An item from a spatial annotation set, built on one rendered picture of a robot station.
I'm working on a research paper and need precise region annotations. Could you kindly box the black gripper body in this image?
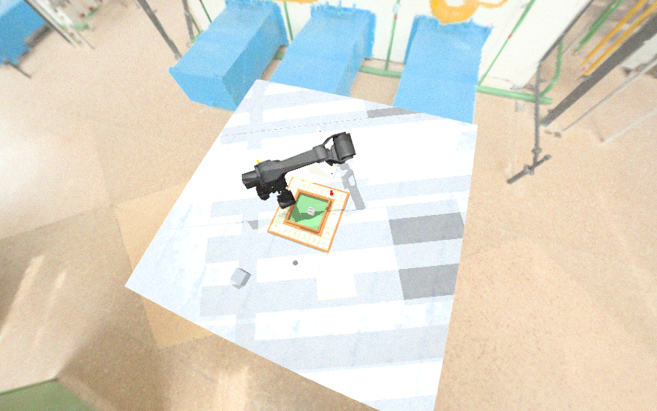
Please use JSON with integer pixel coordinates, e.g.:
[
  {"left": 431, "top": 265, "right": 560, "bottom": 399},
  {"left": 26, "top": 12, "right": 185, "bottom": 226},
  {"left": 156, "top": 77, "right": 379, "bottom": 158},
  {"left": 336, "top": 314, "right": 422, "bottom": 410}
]
[{"left": 271, "top": 178, "right": 296, "bottom": 209}]

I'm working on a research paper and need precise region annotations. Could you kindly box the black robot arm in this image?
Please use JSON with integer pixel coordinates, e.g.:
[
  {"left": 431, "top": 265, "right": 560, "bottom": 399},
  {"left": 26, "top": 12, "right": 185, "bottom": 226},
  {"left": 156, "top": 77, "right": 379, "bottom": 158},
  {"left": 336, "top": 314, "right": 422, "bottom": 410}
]
[{"left": 241, "top": 132, "right": 356, "bottom": 200}]

